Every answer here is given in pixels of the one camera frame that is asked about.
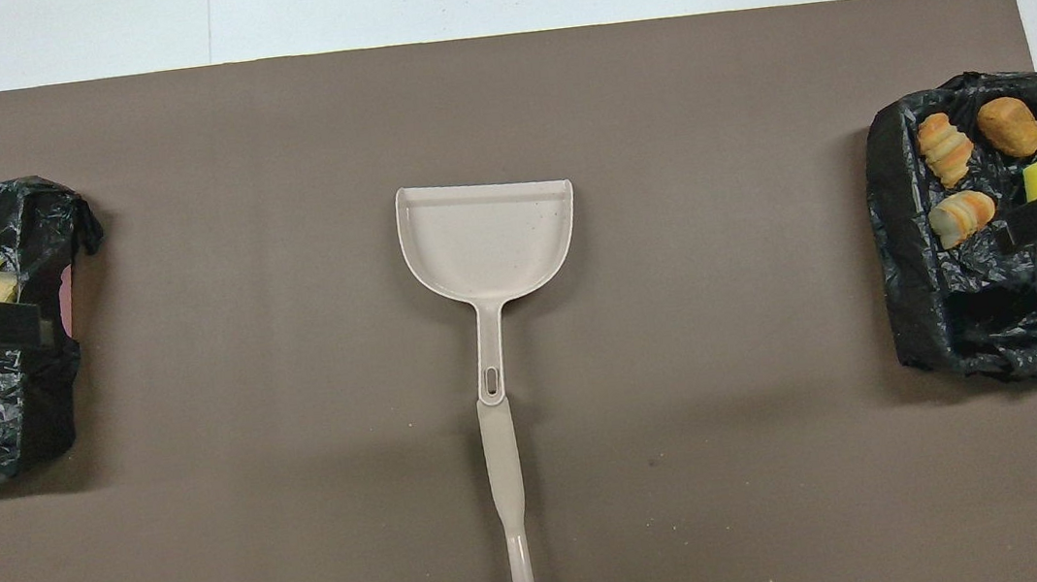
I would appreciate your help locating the toy croissant with pale end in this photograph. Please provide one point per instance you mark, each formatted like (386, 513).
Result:
(964, 217)

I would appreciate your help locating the brown toy bread roll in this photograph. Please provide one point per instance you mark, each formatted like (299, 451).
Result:
(1010, 128)

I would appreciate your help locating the beige plastic dustpan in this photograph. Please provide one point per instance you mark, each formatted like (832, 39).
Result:
(488, 236)

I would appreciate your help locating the beige brush with black bristles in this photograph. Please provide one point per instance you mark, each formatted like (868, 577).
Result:
(505, 468)

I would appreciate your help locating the pink bin with black bag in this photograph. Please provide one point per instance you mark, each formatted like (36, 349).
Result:
(25, 415)

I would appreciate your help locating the bin covered by black bag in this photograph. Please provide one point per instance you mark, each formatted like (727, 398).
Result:
(1000, 314)

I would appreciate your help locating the brown table mat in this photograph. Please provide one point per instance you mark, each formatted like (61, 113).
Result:
(688, 408)

